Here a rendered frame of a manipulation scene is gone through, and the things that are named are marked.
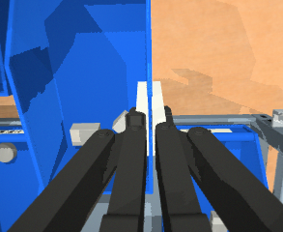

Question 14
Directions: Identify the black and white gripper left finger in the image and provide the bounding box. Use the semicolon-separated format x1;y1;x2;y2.
7;81;149;232

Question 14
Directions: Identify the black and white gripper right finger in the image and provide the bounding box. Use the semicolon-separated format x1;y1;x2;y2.
152;81;283;232

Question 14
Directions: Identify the grey round disc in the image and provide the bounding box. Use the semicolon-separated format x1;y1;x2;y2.
0;143;17;162

